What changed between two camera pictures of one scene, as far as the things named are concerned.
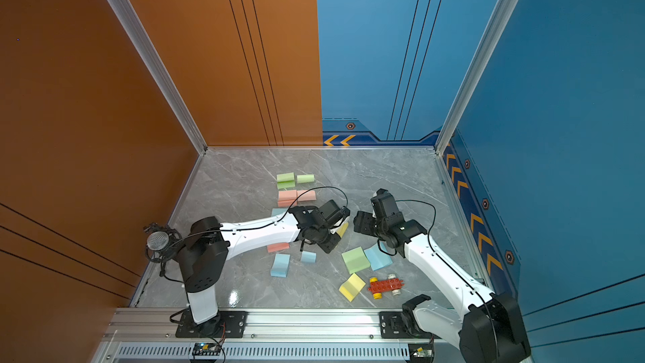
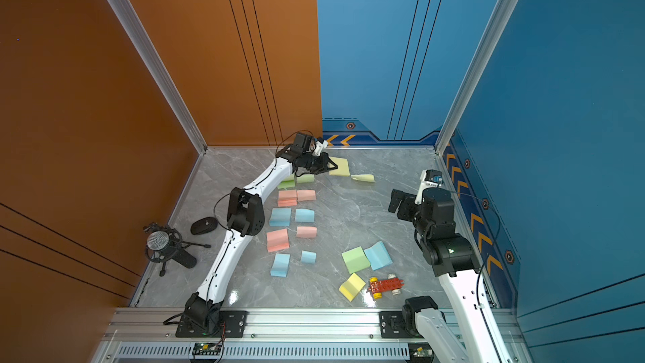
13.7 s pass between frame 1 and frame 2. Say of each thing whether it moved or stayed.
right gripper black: moved
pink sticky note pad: stayed
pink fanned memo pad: stayed
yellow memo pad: moved
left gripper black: moved
